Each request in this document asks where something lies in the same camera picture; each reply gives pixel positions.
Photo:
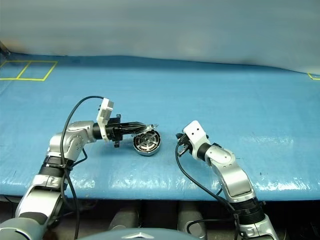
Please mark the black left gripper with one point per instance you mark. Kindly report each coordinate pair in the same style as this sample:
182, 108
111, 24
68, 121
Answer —
115, 131

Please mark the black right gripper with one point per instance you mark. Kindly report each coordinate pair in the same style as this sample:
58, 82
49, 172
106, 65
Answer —
187, 146

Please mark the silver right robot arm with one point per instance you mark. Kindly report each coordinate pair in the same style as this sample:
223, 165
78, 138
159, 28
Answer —
232, 172

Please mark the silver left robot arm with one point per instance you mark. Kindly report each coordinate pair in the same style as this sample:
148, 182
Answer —
72, 140

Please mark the blue table cover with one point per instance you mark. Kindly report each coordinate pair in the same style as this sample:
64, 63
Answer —
225, 105

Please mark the grey rounded cylinder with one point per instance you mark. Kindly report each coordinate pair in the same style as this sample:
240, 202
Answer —
123, 220
192, 222

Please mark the grey robot torso with logo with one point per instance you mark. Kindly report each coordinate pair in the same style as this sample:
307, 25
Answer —
137, 237

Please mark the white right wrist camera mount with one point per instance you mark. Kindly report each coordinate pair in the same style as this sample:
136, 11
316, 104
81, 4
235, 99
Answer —
196, 132

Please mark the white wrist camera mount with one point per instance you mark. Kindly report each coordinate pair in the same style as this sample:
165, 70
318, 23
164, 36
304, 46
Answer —
196, 132
104, 113

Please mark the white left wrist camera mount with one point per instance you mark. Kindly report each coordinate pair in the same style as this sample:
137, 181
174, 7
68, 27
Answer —
104, 113

